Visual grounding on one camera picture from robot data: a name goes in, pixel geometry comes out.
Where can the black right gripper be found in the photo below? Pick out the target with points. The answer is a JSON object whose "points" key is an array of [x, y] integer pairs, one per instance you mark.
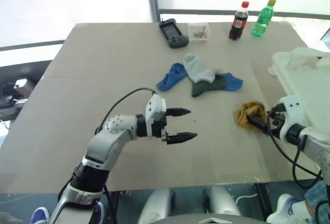
{"points": [[276, 120]]}

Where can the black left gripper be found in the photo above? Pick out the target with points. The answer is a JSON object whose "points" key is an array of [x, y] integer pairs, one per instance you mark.
{"points": [[163, 126]]}

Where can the mustard yellow sock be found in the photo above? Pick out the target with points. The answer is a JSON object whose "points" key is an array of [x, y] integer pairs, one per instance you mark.
{"points": [[248, 113]]}

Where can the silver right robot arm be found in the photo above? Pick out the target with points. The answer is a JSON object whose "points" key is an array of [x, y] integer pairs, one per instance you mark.
{"points": [[317, 144]]}

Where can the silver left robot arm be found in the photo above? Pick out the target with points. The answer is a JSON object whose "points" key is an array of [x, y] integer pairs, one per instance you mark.
{"points": [[103, 146]]}

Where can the dark green sock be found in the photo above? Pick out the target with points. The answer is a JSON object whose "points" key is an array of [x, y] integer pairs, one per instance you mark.
{"points": [[206, 87]]}

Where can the blue sock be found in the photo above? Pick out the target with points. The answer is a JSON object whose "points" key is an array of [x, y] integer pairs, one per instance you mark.
{"points": [[233, 82], [171, 78]]}

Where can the light grey sock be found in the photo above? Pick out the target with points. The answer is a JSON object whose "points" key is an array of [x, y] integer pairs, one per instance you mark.
{"points": [[197, 69]]}

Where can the white plastic basket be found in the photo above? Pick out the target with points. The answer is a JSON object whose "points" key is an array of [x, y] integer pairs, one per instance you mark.
{"points": [[304, 79]]}

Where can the black table leg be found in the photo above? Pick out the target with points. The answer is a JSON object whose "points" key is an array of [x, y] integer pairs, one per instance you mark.
{"points": [[264, 200]]}

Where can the silver rounded robot shell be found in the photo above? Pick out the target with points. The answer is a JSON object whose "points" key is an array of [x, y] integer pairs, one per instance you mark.
{"points": [[223, 199], [157, 206]]}

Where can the white sneaker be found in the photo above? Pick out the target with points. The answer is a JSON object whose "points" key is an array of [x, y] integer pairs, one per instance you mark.
{"points": [[286, 208]]}

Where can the black handheld device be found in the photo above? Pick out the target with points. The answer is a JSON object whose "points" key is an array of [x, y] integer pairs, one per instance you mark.
{"points": [[173, 34]]}

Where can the blue jeans leg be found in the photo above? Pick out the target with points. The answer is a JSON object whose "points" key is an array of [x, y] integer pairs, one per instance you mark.
{"points": [[319, 195]]}

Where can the clear box colourful clips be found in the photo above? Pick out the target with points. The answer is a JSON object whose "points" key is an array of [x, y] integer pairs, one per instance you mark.
{"points": [[198, 31]]}

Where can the grey robot chest plate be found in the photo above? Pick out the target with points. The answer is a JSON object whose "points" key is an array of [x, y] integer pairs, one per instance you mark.
{"points": [[211, 220]]}

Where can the cola bottle red cap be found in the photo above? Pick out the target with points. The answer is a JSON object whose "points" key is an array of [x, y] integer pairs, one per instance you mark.
{"points": [[237, 22]]}

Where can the green bottle yellow cap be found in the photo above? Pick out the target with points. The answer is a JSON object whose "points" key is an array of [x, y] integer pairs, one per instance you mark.
{"points": [[263, 18]]}

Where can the blue shoe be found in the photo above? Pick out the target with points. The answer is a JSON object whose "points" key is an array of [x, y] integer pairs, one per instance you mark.
{"points": [[40, 216], [99, 213]]}

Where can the black side desk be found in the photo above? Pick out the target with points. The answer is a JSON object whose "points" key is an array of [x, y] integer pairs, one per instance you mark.
{"points": [[15, 100]]}

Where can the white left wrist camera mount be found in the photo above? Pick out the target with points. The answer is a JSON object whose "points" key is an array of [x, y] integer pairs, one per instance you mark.
{"points": [[154, 108]]}

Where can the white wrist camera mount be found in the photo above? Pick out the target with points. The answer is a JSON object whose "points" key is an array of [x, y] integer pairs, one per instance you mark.
{"points": [[154, 108], [292, 110]]}

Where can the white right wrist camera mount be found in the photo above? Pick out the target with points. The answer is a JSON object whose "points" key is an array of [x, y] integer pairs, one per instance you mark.
{"points": [[292, 110]]}

